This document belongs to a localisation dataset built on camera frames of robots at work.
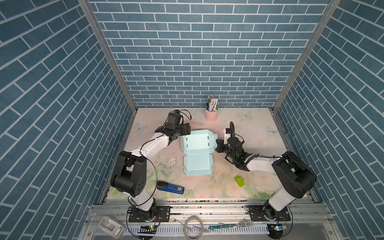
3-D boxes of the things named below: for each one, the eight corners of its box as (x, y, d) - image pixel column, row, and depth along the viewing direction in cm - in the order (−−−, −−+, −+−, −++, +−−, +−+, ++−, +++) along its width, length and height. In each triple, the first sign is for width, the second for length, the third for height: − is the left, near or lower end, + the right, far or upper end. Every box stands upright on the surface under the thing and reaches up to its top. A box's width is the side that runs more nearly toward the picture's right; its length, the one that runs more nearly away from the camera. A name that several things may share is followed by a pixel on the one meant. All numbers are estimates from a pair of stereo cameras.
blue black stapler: (156, 188, 84) (155, 186, 80) (159, 182, 86) (158, 179, 83) (182, 195, 81) (181, 193, 78) (184, 189, 84) (184, 186, 80)
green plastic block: (240, 188, 84) (241, 186, 82) (233, 178, 88) (235, 176, 86) (244, 185, 85) (245, 184, 83) (237, 176, 89) (239, 174, 86)
